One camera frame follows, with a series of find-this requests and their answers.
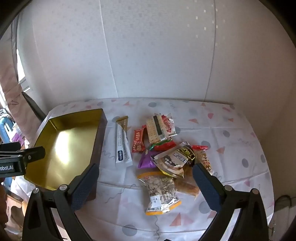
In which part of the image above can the pink patterned curtain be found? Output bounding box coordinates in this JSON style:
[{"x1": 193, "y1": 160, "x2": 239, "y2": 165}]
[{"x1": 0, "y1": 62, "x2": 44, "y2": 139}]

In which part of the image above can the silver snack packet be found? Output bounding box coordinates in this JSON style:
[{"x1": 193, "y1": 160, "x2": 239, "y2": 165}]
[{"x1": 151, "y1": 146, "x2": 193, "y2": 179}]

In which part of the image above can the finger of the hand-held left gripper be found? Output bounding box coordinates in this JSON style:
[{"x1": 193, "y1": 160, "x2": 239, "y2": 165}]
[{"x1": 22, "y1": 146, "x2": 46, "y2": 164}]

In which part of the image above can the brown cake packet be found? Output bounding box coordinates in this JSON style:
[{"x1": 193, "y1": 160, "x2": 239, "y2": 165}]
[{"x1": 174, "y1": 167, "x2": 200, "y2": 197}]

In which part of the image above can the purple snack packet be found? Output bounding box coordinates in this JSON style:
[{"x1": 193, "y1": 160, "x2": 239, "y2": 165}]
[{"x1": 138, "y1": 149, "x2": 160, "y2": 169}]

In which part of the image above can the white polka-dot box, gold interior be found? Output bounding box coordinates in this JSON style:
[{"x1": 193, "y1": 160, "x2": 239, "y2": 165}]
[{"x1": 38, "y1": 98, "x2": 274, "y2": 241}]

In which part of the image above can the window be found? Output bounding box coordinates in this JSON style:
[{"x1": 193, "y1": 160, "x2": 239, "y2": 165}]
[{"x1": 16, "y1": 42, "x2": 31, "y2": 92}]

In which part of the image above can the blue chair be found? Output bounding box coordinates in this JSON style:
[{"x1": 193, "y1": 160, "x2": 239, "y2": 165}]
[{"x1": 0, "y1": 116, "x2": 13, "y2": 142}]

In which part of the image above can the red and white pastry packet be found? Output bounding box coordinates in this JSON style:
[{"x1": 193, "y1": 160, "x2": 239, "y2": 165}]
[{"x1": 161, "y1": 114, "x2": 178, "y2": 137}]

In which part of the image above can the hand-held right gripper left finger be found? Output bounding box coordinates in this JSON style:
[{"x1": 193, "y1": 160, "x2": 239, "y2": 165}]
[{"x1": 22, "y1": 163, "x2": 100, "y2": 241}]

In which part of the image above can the black and gold snack packet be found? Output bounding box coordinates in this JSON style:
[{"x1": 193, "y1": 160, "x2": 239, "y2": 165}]
[{"x1": 179, "y1": 141, "x2": 197, "y2": 167}]

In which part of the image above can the gold tin box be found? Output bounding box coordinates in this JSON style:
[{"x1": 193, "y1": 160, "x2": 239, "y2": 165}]
[{"x1": 24, "y1": 108, "x2": 107, "y2": 201}]

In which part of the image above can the long red-ended snack packet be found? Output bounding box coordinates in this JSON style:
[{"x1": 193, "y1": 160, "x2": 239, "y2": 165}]
[{"x1": 192, "y1": 145, "x2": 214, "y2": 175}]

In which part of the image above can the white stick packet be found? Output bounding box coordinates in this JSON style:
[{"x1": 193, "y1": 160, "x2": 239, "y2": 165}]
[{"x1": 115, "y1": 116, "x2": 133, "y2": 168}]

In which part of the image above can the small red snack bar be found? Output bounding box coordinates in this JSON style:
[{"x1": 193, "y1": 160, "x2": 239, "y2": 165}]
[{"x1": 131, "y1": 125, "x2": 147, "y2": 153}]

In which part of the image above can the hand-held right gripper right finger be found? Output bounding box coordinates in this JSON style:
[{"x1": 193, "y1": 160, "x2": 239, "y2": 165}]
[{"x1": 192, "y1": 163, "x2": 270, "y2": 241}]

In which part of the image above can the plain red snack packet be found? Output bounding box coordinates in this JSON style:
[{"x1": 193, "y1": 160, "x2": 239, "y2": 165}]
[{"x1": 148, "y1": 139, "x2": 177, "y2": 152}]

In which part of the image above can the clear nut packet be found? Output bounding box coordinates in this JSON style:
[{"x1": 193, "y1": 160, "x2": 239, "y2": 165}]
[{"x1": 137, "y1": 171, "x2": 182, "y2": 216}]

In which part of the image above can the purple box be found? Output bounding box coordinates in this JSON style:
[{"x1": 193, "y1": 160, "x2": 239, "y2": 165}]
[{"x1": 11, "y1": 133, "x2": 26, "y2": 143}]

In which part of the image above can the clear cracker packet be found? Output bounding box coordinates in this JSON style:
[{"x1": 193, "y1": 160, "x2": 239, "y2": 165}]
[{"x1": 146, "y1": 113, "x2": 173, "y2": 144}]

